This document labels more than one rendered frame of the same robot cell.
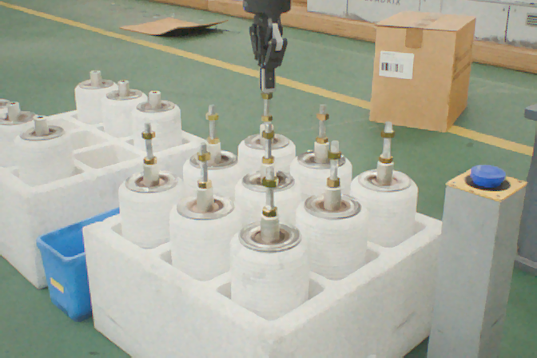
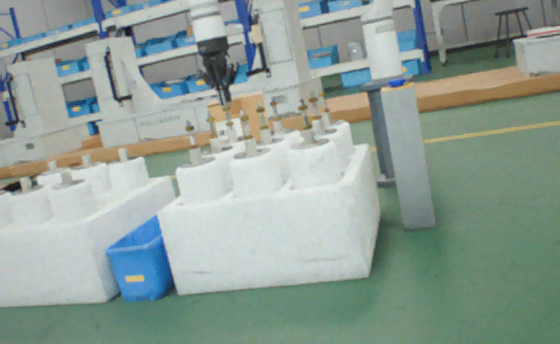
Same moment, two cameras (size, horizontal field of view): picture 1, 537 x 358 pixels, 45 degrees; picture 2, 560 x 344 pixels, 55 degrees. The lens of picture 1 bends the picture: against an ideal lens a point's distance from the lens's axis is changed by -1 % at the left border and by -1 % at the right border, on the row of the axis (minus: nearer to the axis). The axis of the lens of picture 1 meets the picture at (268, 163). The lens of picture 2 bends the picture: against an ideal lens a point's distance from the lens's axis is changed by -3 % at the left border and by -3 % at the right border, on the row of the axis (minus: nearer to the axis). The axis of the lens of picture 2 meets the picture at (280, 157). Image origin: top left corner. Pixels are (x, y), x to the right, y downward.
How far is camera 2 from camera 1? 0.62 m
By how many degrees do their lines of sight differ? 30
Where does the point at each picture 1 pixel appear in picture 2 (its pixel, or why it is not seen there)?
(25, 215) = (87, 239)
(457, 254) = (399, 129)
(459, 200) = (391, 97)
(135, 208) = (200, 176)
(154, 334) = (247, 253)
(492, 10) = not seen: hidden behind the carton
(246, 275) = (312, 164)
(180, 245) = (251, 177)
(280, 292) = (333, 168)
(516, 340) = not seen: hidden behind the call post
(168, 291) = (256, 207)
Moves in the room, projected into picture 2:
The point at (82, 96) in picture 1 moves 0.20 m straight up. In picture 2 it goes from (49, 180) to (29, 107)
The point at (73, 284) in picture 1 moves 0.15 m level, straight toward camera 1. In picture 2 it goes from (154, 266) to (203, 273)
